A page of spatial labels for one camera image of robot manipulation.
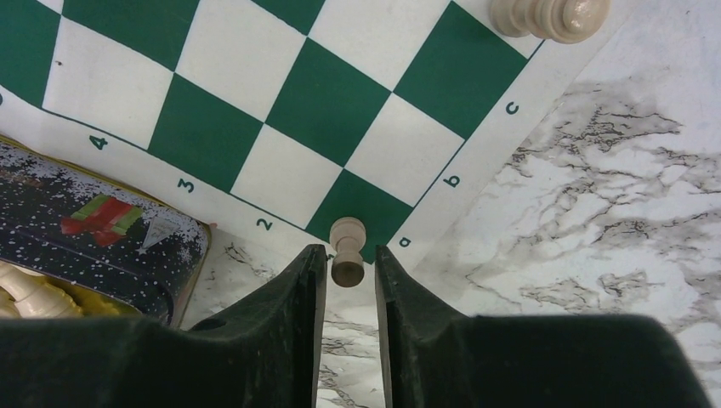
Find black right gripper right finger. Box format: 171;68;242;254
375;246;711;407

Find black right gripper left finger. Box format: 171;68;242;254
1;244;327;407

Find white pawn chess piece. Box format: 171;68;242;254
329;217;366;288

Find gold tin white pieces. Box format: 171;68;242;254
1;139;210;326

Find green white chess board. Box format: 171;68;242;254
1;1;638;267

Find pile of white chess pieces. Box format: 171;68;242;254
1;263;82;319

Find white chess piece on board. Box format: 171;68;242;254
490;0;611;44

